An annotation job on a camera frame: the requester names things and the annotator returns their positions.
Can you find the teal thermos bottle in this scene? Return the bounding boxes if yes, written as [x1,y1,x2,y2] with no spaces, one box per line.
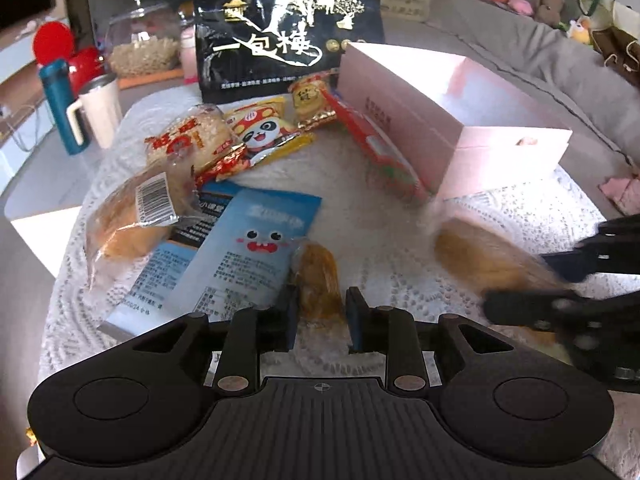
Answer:
[39,58,92,157]

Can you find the red kettle with round lid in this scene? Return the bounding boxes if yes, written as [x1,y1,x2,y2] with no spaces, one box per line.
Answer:
[31,21,107,97]

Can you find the grey sofa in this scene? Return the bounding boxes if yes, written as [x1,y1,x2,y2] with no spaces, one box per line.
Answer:
[384,0,640,223]

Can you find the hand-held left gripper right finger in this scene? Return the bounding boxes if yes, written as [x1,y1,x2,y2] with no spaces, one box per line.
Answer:
[346,287,518,392]

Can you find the small brown pastry packet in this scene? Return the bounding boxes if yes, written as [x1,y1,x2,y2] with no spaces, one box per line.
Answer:
[289,241,347,333]

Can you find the grey top coffee table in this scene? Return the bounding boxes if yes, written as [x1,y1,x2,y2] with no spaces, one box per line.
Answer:
[0,67,211,281]

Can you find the pink cardboard box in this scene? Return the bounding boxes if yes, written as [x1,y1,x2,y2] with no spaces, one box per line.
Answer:
[337,42,573,202]

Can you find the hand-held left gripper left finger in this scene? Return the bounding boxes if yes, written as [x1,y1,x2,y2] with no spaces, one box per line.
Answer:
[132,284,297,392]

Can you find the red print rice cracker packet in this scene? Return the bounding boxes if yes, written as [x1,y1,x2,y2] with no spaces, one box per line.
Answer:
[144,104,237,172]

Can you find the golden bread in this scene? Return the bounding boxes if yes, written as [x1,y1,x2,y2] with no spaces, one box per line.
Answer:
[434,214,573,356]

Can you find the light blue snack packet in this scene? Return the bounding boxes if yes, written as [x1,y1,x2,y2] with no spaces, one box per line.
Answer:
[102,187,323,343]

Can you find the grey stuffed toy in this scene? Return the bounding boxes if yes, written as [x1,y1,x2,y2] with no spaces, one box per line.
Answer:
[529,0,582,27]

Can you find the white media cabinet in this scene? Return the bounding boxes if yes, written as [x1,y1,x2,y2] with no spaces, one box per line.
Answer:
[0,10,68,196]

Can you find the large black snack bag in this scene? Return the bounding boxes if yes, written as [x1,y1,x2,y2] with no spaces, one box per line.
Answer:
[192,0,387,107]

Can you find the white cables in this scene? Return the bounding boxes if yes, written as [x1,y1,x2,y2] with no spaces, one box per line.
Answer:
[0,104,57,152]

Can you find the yellow stuffed toy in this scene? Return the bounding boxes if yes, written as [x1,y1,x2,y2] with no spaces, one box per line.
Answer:
[566,16,594,47]

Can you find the wooden tray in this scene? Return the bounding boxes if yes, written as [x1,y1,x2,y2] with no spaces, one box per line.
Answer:
[117,66,187,92]

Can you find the white lace tablecloth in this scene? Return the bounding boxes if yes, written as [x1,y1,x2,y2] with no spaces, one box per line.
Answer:
[40,87,640,467]

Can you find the pink cloth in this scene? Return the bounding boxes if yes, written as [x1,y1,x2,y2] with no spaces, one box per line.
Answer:
[599,174,640,217]

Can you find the yellow rice cracker packet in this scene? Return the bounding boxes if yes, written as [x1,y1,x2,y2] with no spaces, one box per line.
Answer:
[289,72,342,130]

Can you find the long red box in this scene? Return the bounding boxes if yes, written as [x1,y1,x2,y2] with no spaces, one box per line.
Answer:
[320,87,435,207]

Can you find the cream mug with handle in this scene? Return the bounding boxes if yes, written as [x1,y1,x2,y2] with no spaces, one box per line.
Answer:
[66,74,124,151]

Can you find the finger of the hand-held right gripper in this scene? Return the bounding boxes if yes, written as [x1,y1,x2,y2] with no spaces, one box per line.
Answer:
[484,289,640,343]
[542,215,640,283]

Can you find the barcode bread packet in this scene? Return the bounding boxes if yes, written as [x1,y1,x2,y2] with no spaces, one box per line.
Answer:
[84,160,203,292]

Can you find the yellow cartoon face snack packet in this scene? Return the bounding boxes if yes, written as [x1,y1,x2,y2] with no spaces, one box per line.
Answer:
[195,97,317,188]

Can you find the brown bag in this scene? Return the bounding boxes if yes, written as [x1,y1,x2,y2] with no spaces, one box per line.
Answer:
[591,25,640,77]

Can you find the glass dome jar of nuts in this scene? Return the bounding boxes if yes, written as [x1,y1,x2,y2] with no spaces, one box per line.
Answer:
[106,0,182,79]

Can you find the white and green bag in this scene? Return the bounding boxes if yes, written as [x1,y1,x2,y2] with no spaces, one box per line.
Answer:
[576,0,640,43]

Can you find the pink bottle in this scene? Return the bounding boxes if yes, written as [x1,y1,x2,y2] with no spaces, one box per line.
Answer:
[179,25,199,87]

